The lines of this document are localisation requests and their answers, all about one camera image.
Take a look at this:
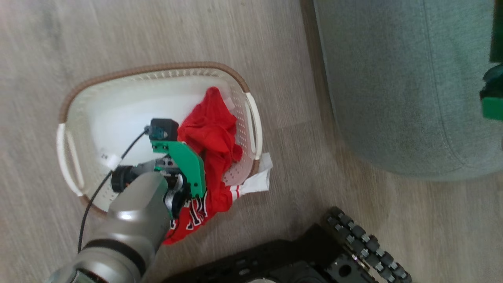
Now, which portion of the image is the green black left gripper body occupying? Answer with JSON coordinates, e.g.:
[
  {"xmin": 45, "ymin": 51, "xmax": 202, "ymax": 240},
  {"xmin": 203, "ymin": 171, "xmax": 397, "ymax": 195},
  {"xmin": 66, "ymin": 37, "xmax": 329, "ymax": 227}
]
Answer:
[{"xmin": 151, "ymin": 139, "xmax": 207, "ymax": 221}]

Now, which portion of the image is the white cable label tag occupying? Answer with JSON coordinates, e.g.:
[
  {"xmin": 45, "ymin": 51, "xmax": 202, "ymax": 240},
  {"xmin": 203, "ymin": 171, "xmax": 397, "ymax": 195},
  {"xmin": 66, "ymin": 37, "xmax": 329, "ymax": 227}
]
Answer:
[{"xmin": 101, "ymin": 154, "xmax": 122, "ymax": 171}]

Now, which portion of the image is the white laundry basket brown rim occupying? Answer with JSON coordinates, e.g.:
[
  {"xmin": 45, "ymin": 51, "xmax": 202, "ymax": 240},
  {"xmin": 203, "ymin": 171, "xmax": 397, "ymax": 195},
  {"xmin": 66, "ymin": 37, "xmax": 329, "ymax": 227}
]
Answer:
[{"xmin": 56, "ymin": 61, "xmax": 263, "ymax": 219}]

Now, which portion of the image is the black roller wheel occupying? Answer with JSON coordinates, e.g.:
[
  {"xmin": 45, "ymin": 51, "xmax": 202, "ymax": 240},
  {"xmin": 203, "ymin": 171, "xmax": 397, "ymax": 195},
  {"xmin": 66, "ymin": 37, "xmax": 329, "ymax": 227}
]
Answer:
[{"xmin": 323, "ymin": 206, "xmax": 413, "ymax": 283}]

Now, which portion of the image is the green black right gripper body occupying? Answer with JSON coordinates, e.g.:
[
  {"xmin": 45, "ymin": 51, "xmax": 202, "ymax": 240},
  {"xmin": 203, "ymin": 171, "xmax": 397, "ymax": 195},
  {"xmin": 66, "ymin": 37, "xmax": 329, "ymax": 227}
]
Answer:
[{"xmin": 479, "ymin": 0, "xmax": 503, "ymax": 121}]

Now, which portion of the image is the grey fabric sofa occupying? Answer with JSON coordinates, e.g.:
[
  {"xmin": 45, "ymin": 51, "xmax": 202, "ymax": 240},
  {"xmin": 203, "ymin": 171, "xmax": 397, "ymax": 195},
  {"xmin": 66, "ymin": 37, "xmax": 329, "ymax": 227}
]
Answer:
[{"xmin": 301, "ymin": 0, "xmax": 503, "ymax": 182}]

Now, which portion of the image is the thin black cable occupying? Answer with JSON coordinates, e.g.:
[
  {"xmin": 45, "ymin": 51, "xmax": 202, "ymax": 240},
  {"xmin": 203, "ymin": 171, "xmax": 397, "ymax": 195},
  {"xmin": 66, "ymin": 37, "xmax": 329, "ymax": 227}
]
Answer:
[{"xmin": 77, "ymin": 126, "xmax": 152, "ymax": 254}]

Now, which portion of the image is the red white sports jersey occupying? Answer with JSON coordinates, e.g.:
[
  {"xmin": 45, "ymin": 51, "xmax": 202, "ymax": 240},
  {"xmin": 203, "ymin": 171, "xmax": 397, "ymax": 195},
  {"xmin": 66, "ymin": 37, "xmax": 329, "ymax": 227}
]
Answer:
[{"xmin": 162, "ymin": 86, "xmax": 273, "ymax": 246}]

